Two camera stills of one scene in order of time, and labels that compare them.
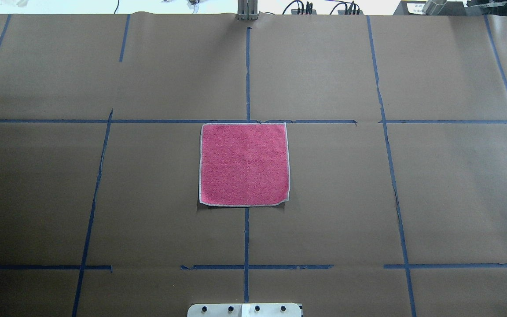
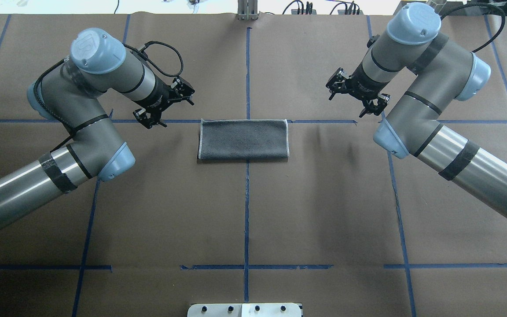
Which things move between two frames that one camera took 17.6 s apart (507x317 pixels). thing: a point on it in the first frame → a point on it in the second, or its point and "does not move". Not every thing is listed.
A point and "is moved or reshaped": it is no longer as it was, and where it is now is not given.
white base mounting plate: (244, 310) does not move
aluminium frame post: (247, 10) does not move
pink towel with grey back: (244, 164) is moved or reshaped
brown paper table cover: (363, 165) does not move
